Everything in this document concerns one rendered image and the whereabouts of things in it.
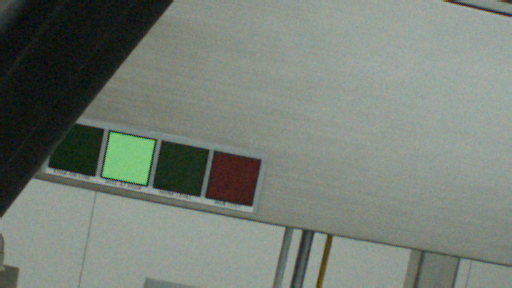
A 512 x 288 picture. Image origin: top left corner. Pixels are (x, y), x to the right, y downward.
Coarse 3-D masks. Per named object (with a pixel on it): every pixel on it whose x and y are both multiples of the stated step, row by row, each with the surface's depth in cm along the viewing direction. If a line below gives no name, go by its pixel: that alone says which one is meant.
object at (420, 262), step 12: (420, 252) 168; (408, 264) 173; (420, 264) 168; (432, 264) 168; (444, 264) 168; (456, 264) 168; (408, 276) 172; (420, 276) 168; (432, 276) 168; (444, 276) 168; (456, 276) 169
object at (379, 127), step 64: (192, 0) 147; (256, 0) 148; (320, 0) 148; (384, 0) 149; (128, 64) 147; (192, 64) 148; (256, 64) 148; (320, 64) 149; (384, 64) 149; (448, 64) 150; (192, 128) 148; (256, 128) 149; (320, 128) 149; (384, 128) 150; (448, 128) 151; (128, 192) 148; (320, 192) 150; (384, 192) 150; (448, 192) 151
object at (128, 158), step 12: (120, 144) 147; (132, 144) 147; (144, 144) 147; (108, 156) 147; (120, 156) 147; (132, 156) 147; (144, 156) 147; (108, 168) 147; (120, 168) 147; (132, 168) 147; (144, 168) 147; (132, 180) 147; (144, 180) 147
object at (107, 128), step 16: (96, 128) 147; (112, 128) 147; (128, 128) 147; (160, 144) 147; (176, 144) 148; (192, 144) 148; (208, 144) 148; (48, 160) 147; (96, 160) 147; (208, 160) 148; (256, 160) 148; (64, 176) 147; (80, 176) 147; (96, 176) 147; (208, 176) 148; (256, 176) 148; (144, 192) 148; (160, 192) 148; (176, 192) 148; (256, 192) 149; (240, 208) 149; (256, 208) 149
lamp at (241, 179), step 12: (216, 156) 148; (228, 156) 148; (216, 168) 148; (228, 168) 148; (240, 168) 148; (252, 168) 148; (216, 180) 148; (228, 180) 148; (240, 180) 148; (252, 180) 148; (216, 192) 148; (228, 192) 148; (240, 192) 148; (252, 192) 148
